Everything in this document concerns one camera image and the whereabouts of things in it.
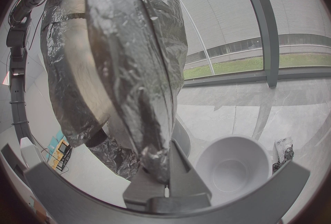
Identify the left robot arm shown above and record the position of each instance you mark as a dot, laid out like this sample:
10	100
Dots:
18	88

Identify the window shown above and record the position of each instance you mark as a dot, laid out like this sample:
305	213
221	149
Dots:
269	36

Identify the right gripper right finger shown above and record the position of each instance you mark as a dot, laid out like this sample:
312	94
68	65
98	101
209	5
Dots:
186	181

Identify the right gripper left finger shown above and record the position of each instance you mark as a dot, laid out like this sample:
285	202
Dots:
139	189

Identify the white trash bin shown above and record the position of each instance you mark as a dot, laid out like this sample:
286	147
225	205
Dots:
232	150

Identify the black plastic bag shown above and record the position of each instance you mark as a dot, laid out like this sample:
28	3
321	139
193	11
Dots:
129	62

